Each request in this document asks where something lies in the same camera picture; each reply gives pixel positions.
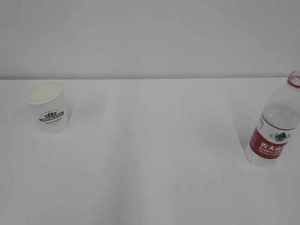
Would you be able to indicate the clear water bottle red label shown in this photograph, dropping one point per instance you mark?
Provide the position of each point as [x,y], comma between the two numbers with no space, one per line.
[278,121]

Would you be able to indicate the white paper cup green logo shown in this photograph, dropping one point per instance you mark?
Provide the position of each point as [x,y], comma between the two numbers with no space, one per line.
[46,100]

